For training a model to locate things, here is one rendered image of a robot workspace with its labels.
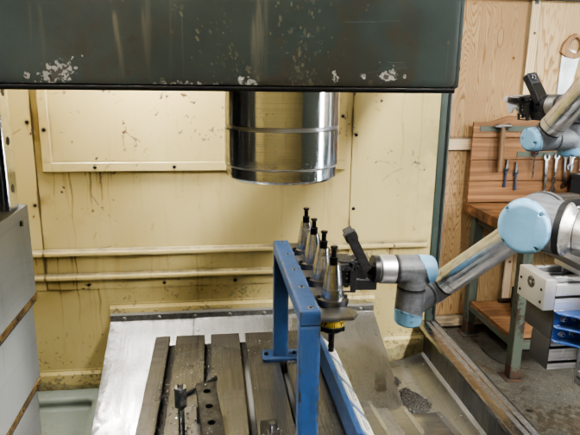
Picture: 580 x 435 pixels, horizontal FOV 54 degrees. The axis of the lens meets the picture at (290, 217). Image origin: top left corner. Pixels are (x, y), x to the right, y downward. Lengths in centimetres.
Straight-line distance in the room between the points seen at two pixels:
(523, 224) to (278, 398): 68
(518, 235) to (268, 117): 74
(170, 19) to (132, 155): 118
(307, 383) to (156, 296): 95
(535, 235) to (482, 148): 248
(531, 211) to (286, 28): 77
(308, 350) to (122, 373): 89
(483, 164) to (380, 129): 194
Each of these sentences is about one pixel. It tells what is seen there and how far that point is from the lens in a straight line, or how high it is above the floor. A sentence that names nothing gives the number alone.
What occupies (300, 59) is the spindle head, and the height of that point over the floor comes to 166.
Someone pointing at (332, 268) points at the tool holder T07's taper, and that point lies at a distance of 109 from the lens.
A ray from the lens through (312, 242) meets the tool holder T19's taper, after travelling 129.
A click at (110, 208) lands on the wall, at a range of 188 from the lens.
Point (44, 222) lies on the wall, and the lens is 193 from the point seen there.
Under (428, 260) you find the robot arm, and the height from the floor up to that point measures 119.
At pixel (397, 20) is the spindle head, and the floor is 170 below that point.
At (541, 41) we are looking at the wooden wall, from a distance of 398.
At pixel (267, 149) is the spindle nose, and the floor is 155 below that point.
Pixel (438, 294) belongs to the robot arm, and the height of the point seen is 107.
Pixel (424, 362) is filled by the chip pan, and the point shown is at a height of 67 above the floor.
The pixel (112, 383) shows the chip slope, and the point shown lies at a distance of 183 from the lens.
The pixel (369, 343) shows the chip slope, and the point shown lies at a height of 79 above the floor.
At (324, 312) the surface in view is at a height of 122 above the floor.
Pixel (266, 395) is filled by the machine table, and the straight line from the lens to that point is 142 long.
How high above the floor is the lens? 164
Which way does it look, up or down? 14 degrees down
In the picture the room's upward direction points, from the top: 1 degrees clockwise
